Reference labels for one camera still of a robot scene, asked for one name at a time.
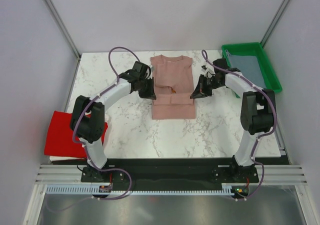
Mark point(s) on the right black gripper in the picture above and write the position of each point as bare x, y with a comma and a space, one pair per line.
201, 92

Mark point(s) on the pink t shirt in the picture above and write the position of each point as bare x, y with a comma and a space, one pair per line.
173, 86

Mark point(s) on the aluminium front rail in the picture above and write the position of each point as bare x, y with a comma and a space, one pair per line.
273, 175

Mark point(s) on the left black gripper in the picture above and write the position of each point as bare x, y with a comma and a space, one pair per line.
150, 94

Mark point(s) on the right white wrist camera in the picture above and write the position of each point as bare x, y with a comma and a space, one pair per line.
207, 71

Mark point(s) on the right aluminium corner post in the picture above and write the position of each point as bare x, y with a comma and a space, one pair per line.
275, 21

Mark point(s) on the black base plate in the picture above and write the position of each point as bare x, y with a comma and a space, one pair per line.
161, 173

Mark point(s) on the left aluminium corner post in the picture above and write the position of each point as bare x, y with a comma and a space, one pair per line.
62, 27

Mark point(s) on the grey blue folded shirt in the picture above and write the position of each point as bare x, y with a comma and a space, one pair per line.
248, 66

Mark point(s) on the aluminium corner post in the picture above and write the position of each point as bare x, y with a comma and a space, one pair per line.
275, 21
62, 27

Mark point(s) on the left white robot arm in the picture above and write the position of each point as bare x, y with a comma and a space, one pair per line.
88, 116

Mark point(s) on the light blue cable duct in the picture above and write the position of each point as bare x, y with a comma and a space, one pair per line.
77, 189

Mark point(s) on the green plastic bin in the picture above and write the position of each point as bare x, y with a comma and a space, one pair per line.
255, 49

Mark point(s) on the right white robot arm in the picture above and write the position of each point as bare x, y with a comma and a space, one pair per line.
258, 117

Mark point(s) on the red folded t shirt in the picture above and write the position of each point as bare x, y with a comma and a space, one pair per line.
60, 140

